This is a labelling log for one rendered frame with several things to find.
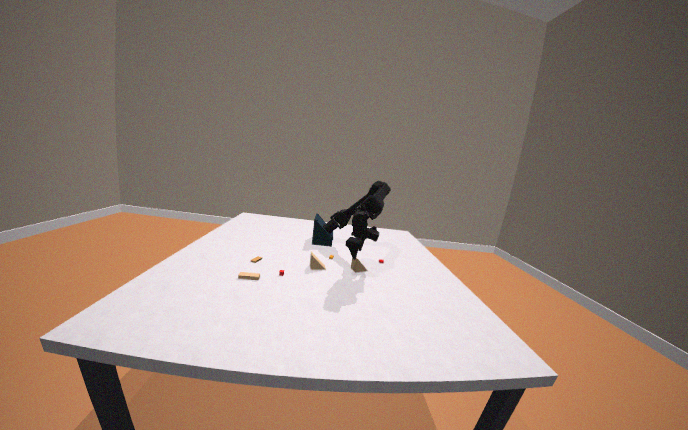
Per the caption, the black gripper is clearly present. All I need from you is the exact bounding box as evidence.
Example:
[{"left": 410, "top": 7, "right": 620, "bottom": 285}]
[{"left": 346, "top": 223, "right": 368, "bottom": 260}]

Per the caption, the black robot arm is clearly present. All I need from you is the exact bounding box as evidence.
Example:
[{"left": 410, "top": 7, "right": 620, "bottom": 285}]
[{"left": 323, "top": 180, "right": 391, "bottom": 242}]

